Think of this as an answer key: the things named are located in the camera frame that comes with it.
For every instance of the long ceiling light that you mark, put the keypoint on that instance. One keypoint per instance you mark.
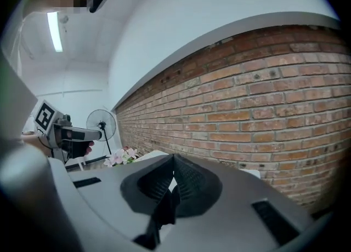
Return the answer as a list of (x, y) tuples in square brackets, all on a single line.
[(55, 31)]

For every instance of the person's left hand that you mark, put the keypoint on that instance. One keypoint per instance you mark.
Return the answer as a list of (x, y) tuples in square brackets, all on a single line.
[(90, 146)]

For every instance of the round smoke detector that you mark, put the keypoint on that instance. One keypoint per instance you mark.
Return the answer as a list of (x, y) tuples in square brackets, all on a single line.
[(64, 19)]

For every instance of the pink artificial flowers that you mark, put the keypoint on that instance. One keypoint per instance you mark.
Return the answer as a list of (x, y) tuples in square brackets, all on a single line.
[(120, 157)]

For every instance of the black standing fan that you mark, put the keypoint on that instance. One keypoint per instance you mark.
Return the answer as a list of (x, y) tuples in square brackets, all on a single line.
[(101, 123)]

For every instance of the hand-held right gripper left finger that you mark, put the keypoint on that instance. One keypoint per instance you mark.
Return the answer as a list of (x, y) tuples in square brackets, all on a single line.
[(148, 185)]

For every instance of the person's left forearm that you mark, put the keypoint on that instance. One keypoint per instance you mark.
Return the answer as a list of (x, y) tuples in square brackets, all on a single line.
[(35, 142)]

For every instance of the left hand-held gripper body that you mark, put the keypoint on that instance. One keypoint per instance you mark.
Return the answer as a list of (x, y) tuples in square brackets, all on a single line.
[(57, 133)]

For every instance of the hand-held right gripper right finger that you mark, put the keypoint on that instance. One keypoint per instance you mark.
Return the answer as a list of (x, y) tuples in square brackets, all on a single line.
[(200, 190)]

